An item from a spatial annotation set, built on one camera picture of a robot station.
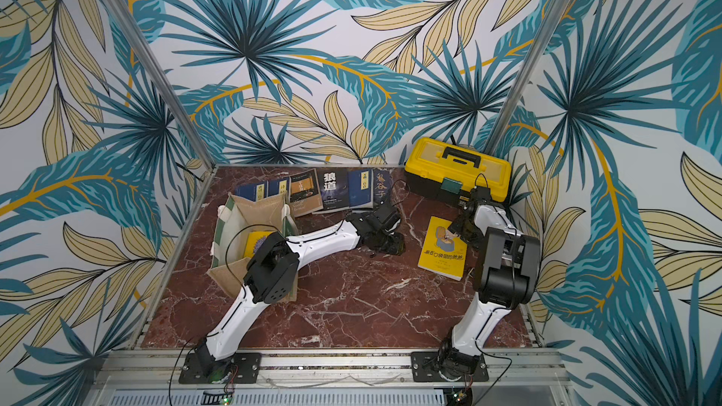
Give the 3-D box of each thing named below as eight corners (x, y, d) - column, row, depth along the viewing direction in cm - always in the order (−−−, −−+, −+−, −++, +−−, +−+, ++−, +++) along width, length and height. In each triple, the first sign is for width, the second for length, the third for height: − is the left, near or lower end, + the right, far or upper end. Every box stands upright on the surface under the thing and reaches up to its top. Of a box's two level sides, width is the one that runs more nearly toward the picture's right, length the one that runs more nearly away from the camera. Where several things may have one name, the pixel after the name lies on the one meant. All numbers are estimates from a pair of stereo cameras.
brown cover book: (294, 217, 105) (292, 212, 103) (289, 178, 117) (288, 173, 115) (325, 211, 107) (324, 206, 105) (318, 173, 119) (317, 168, 117)
